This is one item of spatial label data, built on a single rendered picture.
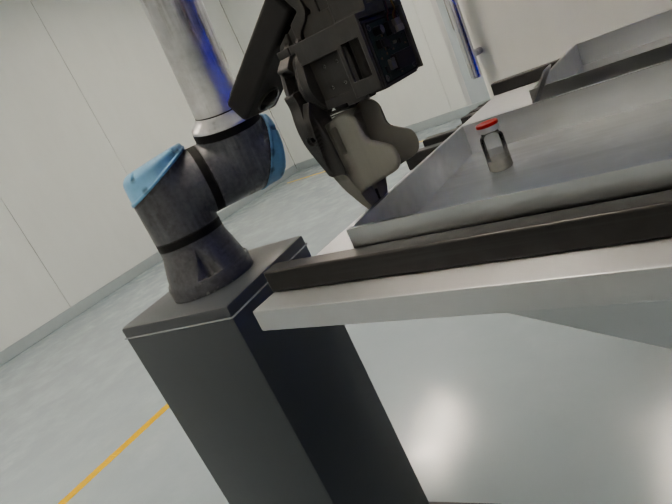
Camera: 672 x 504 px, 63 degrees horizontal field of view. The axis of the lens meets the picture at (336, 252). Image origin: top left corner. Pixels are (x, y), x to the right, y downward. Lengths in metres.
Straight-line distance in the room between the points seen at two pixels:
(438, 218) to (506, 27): 1.00
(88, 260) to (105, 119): 1.47
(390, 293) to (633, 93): 0.33
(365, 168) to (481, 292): 0.15
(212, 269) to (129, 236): 5.10
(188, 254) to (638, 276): 0.73
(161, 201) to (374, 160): 0.53
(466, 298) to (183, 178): 0.64
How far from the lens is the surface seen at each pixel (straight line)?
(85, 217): 5.84
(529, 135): 0.62
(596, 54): 0.94
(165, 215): 0.92
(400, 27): 0.44
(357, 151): 0.44
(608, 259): 0.33
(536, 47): 1.34
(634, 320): 0.43
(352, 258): 0.41
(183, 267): 0.93
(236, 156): 0.92
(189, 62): 0.91
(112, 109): 6.31
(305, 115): 0.43
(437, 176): 0.56
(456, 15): 1.33
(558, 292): 0.33
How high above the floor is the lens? 1.03
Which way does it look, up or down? 17 degrees down
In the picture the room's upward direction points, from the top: 25 degrees counter-clockwise
